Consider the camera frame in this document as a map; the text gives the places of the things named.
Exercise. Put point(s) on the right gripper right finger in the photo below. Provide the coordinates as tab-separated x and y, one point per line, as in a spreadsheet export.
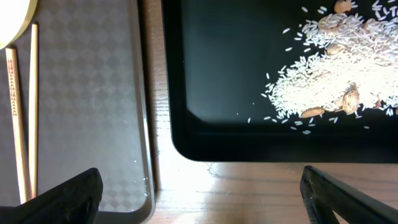
325	197

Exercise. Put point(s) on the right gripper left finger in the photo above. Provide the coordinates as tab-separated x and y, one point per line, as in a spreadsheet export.
74	201

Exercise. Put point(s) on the wooden chopstick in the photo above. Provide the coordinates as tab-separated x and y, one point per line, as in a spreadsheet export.
18	132
33	111

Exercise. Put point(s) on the spilled rice pile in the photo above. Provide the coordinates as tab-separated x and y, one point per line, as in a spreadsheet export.
348	67

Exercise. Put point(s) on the brown serving tray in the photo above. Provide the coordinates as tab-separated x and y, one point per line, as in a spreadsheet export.
91	105

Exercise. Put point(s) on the black tray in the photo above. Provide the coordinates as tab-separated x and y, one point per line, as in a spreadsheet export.
222	56

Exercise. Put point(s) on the yellow plate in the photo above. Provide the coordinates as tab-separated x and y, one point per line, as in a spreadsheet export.
16	15

